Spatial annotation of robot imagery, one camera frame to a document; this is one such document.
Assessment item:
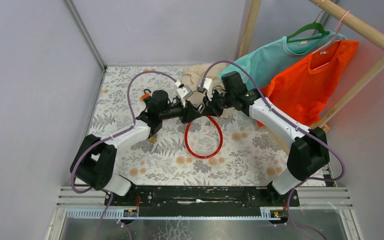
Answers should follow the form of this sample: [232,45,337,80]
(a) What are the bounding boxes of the pink clothes hanger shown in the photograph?
[311,10,350,54]

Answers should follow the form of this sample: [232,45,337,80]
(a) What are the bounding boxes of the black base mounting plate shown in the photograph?
[104,185,300,218]

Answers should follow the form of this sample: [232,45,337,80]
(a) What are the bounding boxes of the orange t-shirt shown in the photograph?
[261,40,360,126]

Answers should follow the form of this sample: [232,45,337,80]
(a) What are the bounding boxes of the green clothes hanger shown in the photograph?
[286,9,331,43]

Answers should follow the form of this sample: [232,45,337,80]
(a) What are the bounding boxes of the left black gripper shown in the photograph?
[159,98,202,125]

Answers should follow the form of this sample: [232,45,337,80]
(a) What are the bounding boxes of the wooden clothes rack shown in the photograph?
[235,0,384,153]

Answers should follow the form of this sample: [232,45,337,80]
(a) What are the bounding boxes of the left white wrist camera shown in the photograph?
[175,81,194,100]

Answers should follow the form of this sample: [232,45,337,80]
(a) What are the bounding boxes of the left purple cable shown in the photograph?
[70,70,180,240]

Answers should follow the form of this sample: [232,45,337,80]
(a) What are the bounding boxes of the aluminium frame rail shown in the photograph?
[62,0,107,71]

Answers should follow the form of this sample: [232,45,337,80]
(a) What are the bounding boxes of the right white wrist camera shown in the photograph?
[197,77,214,101]

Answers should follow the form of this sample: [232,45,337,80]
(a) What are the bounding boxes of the teal t-shirt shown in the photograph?
[235,31,349,88]

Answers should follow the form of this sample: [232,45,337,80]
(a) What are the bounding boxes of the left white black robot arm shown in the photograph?
[70,87,201,206]

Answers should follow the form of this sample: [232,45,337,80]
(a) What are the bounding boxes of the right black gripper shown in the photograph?
[202,88,235,118]

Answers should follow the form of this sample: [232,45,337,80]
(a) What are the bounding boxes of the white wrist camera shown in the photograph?
[175,81,194,100]
[197,77,214,101]

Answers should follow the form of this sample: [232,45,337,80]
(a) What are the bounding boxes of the red cable lock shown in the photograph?
[183,104,224,160]

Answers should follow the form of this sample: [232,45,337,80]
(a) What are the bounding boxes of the floral patterned mat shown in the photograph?
[74,65,327,187]

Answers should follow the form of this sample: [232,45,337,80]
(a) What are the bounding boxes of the beige crumpled cloth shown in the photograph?
[181,62,228,105]

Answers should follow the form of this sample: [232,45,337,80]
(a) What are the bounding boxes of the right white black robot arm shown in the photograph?
[197,71,330,206]

